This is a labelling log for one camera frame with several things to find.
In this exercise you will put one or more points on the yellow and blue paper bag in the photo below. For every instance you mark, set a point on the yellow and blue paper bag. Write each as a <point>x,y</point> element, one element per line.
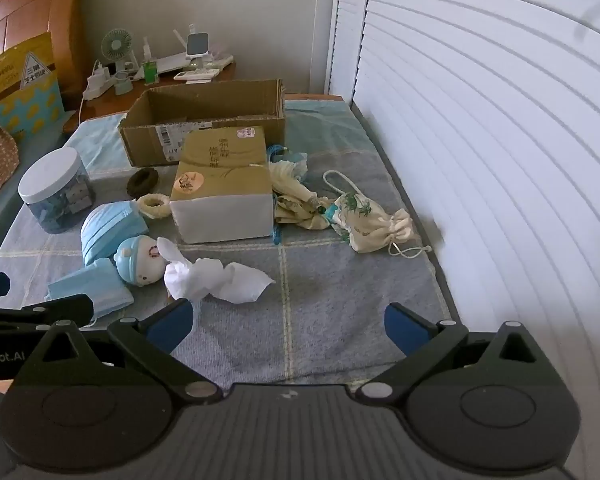
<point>25,100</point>

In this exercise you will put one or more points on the blue face mask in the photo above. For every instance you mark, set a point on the blue face mask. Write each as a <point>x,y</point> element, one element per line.
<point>110,225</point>
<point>85,286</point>

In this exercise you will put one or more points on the cardboard box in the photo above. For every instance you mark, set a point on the cardboard box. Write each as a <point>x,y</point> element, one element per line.
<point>145,145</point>

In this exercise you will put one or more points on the cream scrunchie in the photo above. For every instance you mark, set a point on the cream scrunchie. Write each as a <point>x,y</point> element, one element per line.
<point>142,208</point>

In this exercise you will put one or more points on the white power strip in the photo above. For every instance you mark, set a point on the white power strip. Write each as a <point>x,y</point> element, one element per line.
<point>96,85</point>

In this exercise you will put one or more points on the blue white ball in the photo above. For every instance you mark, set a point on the blue white ball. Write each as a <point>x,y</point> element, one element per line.
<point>135,266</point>

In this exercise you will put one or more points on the mint desk fan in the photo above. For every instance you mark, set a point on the mint desk fan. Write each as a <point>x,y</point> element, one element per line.
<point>116,44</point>

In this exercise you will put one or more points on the wooden nightstand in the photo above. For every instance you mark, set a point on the wooden nightstand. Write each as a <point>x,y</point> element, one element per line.
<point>107,105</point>

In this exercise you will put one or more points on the gold tissue pack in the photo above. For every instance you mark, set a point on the gold tissue pack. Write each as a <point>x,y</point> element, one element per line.
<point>220,180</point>

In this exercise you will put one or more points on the narrow white louvered door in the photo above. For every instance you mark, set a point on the narrow white louvered door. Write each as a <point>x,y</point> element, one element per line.
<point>347,30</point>

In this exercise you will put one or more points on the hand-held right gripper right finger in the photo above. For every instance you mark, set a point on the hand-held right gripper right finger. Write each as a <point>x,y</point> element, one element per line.
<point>405,329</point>

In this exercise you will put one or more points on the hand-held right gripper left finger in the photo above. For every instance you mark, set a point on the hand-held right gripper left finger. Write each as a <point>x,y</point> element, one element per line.
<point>172,324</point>

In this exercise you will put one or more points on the clear jar with white lid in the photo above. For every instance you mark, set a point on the clear jar with white lid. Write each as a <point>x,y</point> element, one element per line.
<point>50,180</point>

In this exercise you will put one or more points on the wooden headboard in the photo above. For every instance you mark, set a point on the wooden headboard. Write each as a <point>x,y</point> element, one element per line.
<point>30,5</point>

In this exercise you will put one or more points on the wide white louvered door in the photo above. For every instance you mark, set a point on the wide white louvered door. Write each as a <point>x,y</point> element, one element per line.
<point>505,135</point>

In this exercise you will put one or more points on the white router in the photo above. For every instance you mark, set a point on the white router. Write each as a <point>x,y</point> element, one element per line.
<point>180,64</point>

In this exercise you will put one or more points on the brown scrunchie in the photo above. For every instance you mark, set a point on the brown scrunchie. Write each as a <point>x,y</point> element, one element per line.
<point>135,183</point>

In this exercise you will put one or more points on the white tissue paper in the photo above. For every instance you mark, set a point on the white tissue paper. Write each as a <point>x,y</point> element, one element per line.
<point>205,280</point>

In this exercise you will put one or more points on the green bottle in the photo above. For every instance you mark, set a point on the green bottle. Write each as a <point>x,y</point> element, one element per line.
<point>150,72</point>

